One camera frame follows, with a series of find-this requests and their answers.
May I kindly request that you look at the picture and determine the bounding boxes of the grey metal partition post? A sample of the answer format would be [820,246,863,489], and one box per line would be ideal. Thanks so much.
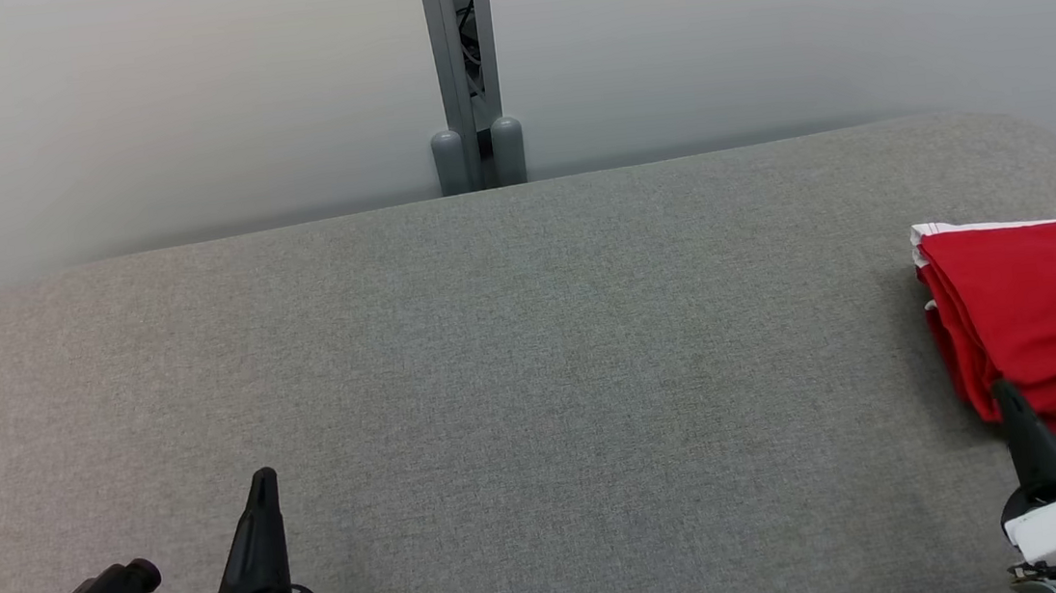
[419,0,511,195]

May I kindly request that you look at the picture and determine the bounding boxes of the red shirt with white sleeves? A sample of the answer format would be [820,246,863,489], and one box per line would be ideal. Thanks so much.
[908,210,1056,462]

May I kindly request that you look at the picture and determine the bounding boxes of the grey cylindrical post foot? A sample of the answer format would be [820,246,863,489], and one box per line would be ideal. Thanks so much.
[489,115,528,187]
[430,128,473,198]

